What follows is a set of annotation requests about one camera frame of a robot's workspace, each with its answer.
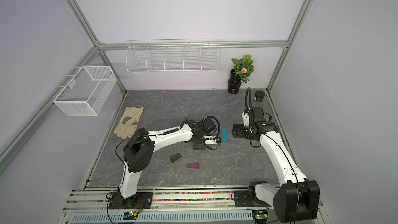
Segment yellow work glove green patches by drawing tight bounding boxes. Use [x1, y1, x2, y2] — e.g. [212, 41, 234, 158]
[114, 107, 144, 139]

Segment long white wire basket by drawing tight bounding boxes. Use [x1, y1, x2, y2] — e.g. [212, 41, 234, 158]
[125, 39, 220, 73]

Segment potted green plant black vase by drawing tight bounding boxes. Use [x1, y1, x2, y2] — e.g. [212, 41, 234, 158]
[228, 55, 255, 94]

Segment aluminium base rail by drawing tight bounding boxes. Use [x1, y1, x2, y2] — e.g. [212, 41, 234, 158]
[57, 185, 324, 215]

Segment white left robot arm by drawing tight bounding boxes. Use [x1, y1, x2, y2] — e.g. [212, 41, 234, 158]
[107, 116, 221, 210]

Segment brown wooden wedge block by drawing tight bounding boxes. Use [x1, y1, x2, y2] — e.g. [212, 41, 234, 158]
[170, 153, 182, 163]

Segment white vented cable duct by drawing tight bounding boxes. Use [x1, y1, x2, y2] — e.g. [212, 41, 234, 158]
[70, 210, 254, 224]

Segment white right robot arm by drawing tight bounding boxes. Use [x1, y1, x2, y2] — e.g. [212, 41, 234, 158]
[232, 88, 320, 224]

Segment square white wire basket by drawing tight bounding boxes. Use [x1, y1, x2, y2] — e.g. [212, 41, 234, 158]
[53, 65, 117, 116]

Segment purple wedge block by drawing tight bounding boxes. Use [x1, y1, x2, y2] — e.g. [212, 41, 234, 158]
[187, 163, 200, 169]

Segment teal block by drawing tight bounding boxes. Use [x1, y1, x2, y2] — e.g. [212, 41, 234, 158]
[221, 128, 228, 142]

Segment small black cylinder can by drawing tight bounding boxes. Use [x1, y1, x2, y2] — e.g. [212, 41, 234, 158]
[254, 90, 265, 103]

